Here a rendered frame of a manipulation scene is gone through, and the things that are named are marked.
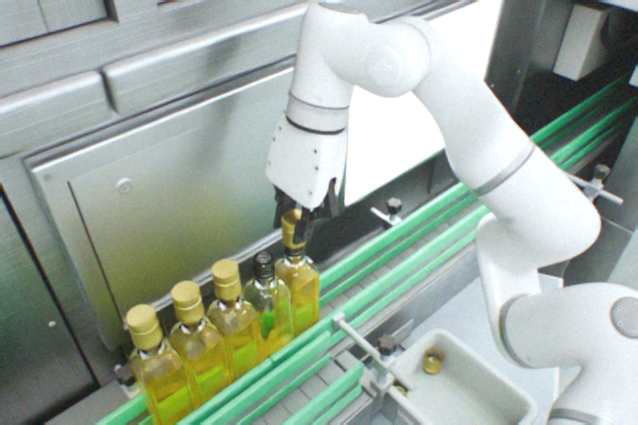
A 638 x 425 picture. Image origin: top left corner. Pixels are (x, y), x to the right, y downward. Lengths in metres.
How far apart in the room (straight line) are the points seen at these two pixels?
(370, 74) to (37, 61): 0.34
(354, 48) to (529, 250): 0.30
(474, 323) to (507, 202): 0.61
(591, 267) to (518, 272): 0.96
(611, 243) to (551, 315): 0.97
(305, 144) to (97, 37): 0.26
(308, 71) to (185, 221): 0.30
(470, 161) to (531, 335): 0.20
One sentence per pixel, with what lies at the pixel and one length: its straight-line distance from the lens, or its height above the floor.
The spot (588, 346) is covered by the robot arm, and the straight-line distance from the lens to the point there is 0.61.
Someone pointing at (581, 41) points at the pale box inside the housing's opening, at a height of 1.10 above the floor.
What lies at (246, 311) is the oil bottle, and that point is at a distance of 0.75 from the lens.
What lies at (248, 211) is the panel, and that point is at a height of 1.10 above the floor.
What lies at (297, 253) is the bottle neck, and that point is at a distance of 0.77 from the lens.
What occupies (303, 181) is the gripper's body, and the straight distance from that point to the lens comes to 0.67.
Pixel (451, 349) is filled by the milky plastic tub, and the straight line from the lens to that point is 1.06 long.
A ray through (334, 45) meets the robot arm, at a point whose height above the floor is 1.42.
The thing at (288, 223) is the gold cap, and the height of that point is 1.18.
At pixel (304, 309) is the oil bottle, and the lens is 0.84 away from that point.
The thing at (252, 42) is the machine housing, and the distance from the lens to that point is 0.74.
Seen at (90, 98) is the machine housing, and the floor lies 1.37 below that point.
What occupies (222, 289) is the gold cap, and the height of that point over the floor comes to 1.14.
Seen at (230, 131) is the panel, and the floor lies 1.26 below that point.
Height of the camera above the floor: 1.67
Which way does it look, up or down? 42 degrees down
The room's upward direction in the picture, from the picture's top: straight up
